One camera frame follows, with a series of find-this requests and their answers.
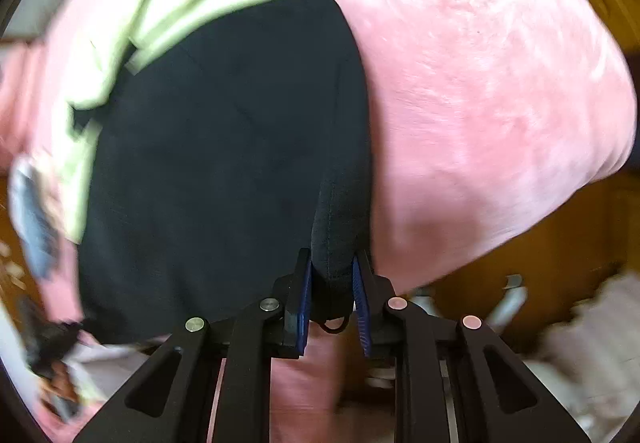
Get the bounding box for folded blue denim jeans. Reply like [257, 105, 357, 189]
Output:
[8, 156, 58, 281]

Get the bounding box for pink bed sheet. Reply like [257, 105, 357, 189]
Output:
[1, 0, 637, 442]

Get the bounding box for green and black hooded jacket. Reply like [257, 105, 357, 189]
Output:
[61, 0, 371, 345]

